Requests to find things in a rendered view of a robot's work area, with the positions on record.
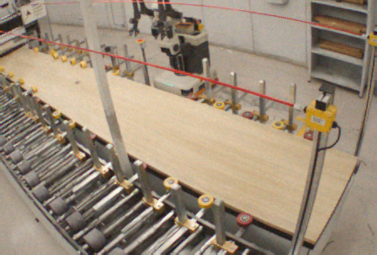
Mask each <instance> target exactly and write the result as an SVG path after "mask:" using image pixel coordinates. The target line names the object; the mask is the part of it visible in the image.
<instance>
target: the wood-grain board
mask: <svg viewBox="0 0 377 255"><path fill-rule="evenodd" d="M0 66H3V67H4V71H3V72H1V71H0V73H1V74H2V75H4V76H6V75H8V73H9V72H11V71H12V72H13V76H12V77H8V79H9V80H11V82H14V83H16V82H17V81H18V80H19V79H20V78H21V77H22V78H23V79H24V81H25V83H24V84H22V85H20V84H19V86H20V87H21V88H22V89H23V90H25V91H28V90H29V89H31V86H33V85H36V86H37V88H38V91H37V92H36V93H33V92H31V93H30V94H31V95H36V96H35V97H36V98H40V100H41V102H43V103H44V104H49V105H50V107H51V108H53V109H54V110H55V111H60V113H61V114H62V116H65V117H67V118H68V119H69V120H75V121H76V124H77V125H78V126H80V127H81V128H84V127H87V128H88V129H89V133H96V136H97V137H98V138H99V139H101V140H102V141H104V142H106V143H108V144H110V145H112V146H113V147H114V143H113V140H112V138H111V134H110V130H109V125H108V123H107V120H106V117H105V113H104V108H103V105H102V100H101V98H100V96H99V90H98V85H97V81H96V78H95V74H94V71H93V68H91V67H85V68H84V69H82V68H81V67H80V65H79V64H78V63H77V64H74V65H71V64H70V62H69V61H68V60H66V61H64V62H62V61H61V58H58V59H56V60H54V58H53V56H50V55H46V53H45V54H44V53H42V52H37V53H36V54H35V53H34V51H33V50H31V49H29V48H25V47H24V48H22V49H21V50H18V51H16V52H14V53H13V54H12V55H10V56H7V57H5V58H3V59H2V60H0ZM106 77H107V78H108V84H109V88H110V95H111V97H112V100H113V102H114V110H115V113H116V116H117V119H118V124H119V129H120V133H121V135H122V138H123V141H124V143H125V149H126V151H127V154H128V157H131V158H133V159H136V161H137V160H139V161H142V162H146V163H147V166H148V167H149V168H150V169H152V170H155V171H157V172H159V173H160V174H162V175H164V176H165V177H167V178H176V179H177V180H178V183H179V184H182V185H183V186H184V187H186V188H188V189H192V190H193V191H194V192H196V193H200V194H201V195H206V194H207V195H211V196H212V197H213V200H214V201H215V200H216V199H222V200H224V206H226V207H228V208H230V209H233V210H235V211H237V212H239V213H243V212H247V213H250V214H251V215H252V218H253V219H255V220H258V221H260V222H262V223H264V224H266V225H269V226H271V227H273V228H276V229H278V230H280V231H283V232H285V233H288V234H290V235H292V236H293V235H294V232H295V227H296V221H297V220H298V216H299V212H300V206H301V201H302V196H303V193H304V190H305V181H306V176H307V172H308V167H309V164H310V159H311V148H312V143H313V141H310V140H307V139H305V138H303V137H298V136H297V135H293V134H290V133H288V132H285V131H283V130H278V129H275V128H273V127H272V126H269V125H264V124H261V123H259V122H257V121H254V120H250V119H245V118H242V117H241V116H238V115H235V114H232V113H229V112H227V111H225V110H222V109H218V108H213V107H210V106H208V105H206V104H202V103H199V102H196V101H194V100H192V99H189V98H185V97H182V96H179V95H174V94H171V93H168V92H165V91H162V90H160V89H158V88H154V87H149V86H147V85H144V84H142V83H139V82H133V81H131V80H129V79H126V78H124V77H123V78H122V77H118V76H116V75H114V74H113V75H111V74H109V73H107V72H106ZM77 80H81V81H80V83H78V84H75V81H77ZM357 161H358V157H355V156H353V155H349V154H347V153H345V152H341V151H339V150H336V149H334V148H333V149H332V148H330V149H327V153H326V157H325V161H324V165H323V169H322V173H321V181H320V184H319V187H318V190H317V193H316V200H315V203H314V208H313V210H312V212H311V218H310V222H309V225H308V227H307V229H306V234H305V239H304V240H305V242H309V243H311V244H314V245H315V243H316V240H317V239H318V237H319V236H320V234H321V232H322V231H323V229H324V228H325V226H326V224H327V222H328V221H329V219H330V217H331V215H332V212H333V211H334V210H335V207H336V205H337V203H338V201H339V200H340V198H341V197H342V193H343V191H344V190H345V187H346V185H347V184H348V180H349V179H350V177H351V175H352V173H353V170H354V169H355V166H356V164H357Z"/></svg>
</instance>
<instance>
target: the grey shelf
mask: <svg viewBox="0 0 377 255"><path fill-rule="evenodd" d="M374 2H375V0H368V1H367V4H364V5H358V4H353V3H348V2H343V1H341V2H340V3H338V2H337V0H308V7H309V8H308V11H309V15H308V16H309V20H308V21H309V22H310V23H313V24H309V59H308V60H309V65H308V69H309V71H308V82H311V79H310V76H313V77H319V78H321V79H324V80H327V81H329V82H334V83H337V84H340V85H343V86H345V87H348V88H352V89H355V90H358V91H360V93H359V97H360V98H362V93H363V90H364V87H367V81H368V75H369V64H370V63H369V62H370V57H371V56H370V55H371V47H372V45H370V44H369V39H368V38H364V37H363V36H361V35H354V34H352V33H348V32H343V31H341V30H336V29H331V28H326V27H324V26H319V25H314V24H319V22H316V21H314V18H315V16H316V15H320V13H321V15H323V14H325V15H327V16H333V17H335V18H341V19H348V20H350V21H354V22H357V23H361V24H367V31H366V33H367V34H366V36H367V35H370V33H373V27H374V5H375V3H374ZM320 4H321V6H320ZM320 9H321V10H320ZM323 16H324V15H323ZM320 32H321V34H320ZM319 37H321V38H323V39H325V40H332V41H336V42H337V43H341V44H345V45H350V46H352V47H356V48H359V49H363V50H364V54H363V55H362V59H361V58H357V57H353V56H350V55H346V54H342V53H337V52H335V51H333V50H325V49H321V48H320V43H321V42H318V38H319ZM365 51H366V52H365ZM319 62H320V63H319Z"/></svg>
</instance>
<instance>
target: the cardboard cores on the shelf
mask: <svg viewBox="0 0 377 255"><path fill-rule="evenodd" d="M341 1H343V2H348V3H353V4H358V5H364V4H367V1H368V0H341ZM323 15H324V16H323ZM323 15H316V16H315V18H314V21H316V22H319V25H326V26H328V27H332V28H337V29H343V30H346V31H349V32H354V33H356V34H360V33H364V34H367V33H366V31H367V24H361V23H357V22H354V21H350V20H348V19H341V18H335V17H333V16H327V15H325V14H323ZM318 42H321V43H320V48H321V49H325V50H333V51H335V52H337V53H342V54H346V55H350V56H353V57H357V58H361V59H362V55H363V54H364V50H363V49H359V48H356V47H352V46H350V45H345V44H341V43H337V42H336V41H332V40H325V39H323V38H320V37H319V38H318ZM322 43H323V44H322Z"/></svg>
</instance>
